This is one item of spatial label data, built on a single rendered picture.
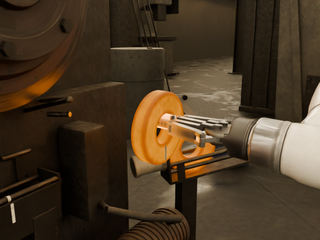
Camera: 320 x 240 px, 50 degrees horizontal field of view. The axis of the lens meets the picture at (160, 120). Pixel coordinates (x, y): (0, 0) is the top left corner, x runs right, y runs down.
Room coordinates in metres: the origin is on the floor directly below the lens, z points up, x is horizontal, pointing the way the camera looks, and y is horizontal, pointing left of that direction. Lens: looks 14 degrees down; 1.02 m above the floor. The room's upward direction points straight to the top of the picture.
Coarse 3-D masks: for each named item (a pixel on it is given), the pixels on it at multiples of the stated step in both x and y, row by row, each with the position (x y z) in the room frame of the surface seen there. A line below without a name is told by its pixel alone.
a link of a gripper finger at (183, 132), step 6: (174, 126) 0.63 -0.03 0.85; (180, 126) 0.62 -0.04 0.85; (186, 126) 0.62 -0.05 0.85; (168, 132) 0.64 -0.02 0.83; (174, 132) 0.63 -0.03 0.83; (180, 132) 0.62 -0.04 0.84; (186, 132) 0.60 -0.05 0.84; (192, 132) 0.59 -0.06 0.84; (198, 132) 0.58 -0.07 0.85; (204, 132) 0.58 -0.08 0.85; (180, 138) 0.61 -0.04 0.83; (186, 138) 0.60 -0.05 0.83; (192, 138) 0.59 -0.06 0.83; (198, 144) 0.58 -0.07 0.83; (204, 144) 0.57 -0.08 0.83
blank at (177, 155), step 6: (180, 144) 0.90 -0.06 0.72; (210, 144) 0.94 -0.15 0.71; (180, 150) 0.90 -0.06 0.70; (198, 150) 0.94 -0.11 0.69; (204, 150) 0.93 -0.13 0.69; (210, 150) 0.94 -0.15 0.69; (174, 156) 0.90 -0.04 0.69; (180, 156) 0.90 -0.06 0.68; (186, 156) 0.93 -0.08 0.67; (192, 156) 0.93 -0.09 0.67; (192, 162) 0.92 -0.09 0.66; (174, 168) 0.90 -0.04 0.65; (192, 168) 0.92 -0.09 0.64; (198, 168) 0.93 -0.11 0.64
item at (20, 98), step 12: (84, 0) 0.78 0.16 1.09; (84, 12) 0.78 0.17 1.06; (84, 24) 0.78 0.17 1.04; (72, 48) 0.75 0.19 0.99; (60, 60) 0.72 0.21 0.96; (60, 72) 0.72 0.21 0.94; (36, 84) 0.66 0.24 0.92; (48, 84) 0.69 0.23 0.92; (0, 96) 0.60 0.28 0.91; (12, 96) 0.62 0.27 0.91; (24, 96) 0.64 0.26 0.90; (36, 96) 0.66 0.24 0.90; (0, 108) 0.60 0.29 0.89; (12, 108) 0.62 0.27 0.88
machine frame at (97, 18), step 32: (96, 0) 1.03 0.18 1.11; (96, 32) 1.03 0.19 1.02; (96, 64) 1.02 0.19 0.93; (64, 96) 0.84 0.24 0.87; (96, 96) 0.94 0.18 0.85; (0, 128) 0.70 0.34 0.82; (32, 128) 0.76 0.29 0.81; (32, 160) 0.75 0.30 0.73; (64, 224) 0.82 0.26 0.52; (96, 224) 0.92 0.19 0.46; (128, 224) 1.04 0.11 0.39
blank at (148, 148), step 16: (160, 96) 0.67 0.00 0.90; (176, 96) 0.72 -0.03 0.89; (144, 112) 0.64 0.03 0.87; (160, 112) 0.67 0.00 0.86; (176, 112) 0.72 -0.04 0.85; (144, 128) 0.62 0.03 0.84; (144, 144) 0.63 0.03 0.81; (160, 144) 0.67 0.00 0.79; (176, 144) 0.73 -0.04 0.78; (144, 160) 0.65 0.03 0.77; (160, 160) 0.68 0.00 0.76
